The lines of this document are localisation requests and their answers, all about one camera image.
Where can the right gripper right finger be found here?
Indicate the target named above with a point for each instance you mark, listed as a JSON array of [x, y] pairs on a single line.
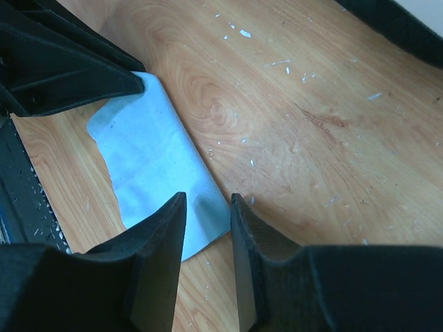
[[283, 286]]

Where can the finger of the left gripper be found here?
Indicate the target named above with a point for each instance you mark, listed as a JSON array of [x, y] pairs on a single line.
[[57, 18], [44, 72]]

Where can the light blue cloth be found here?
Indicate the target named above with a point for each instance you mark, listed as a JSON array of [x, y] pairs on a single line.
[[150, 157]]

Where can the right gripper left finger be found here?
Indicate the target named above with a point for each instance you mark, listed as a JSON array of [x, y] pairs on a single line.
[[128, 283]]

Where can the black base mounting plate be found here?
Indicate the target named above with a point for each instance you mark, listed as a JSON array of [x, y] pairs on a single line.
[[26, 213]]

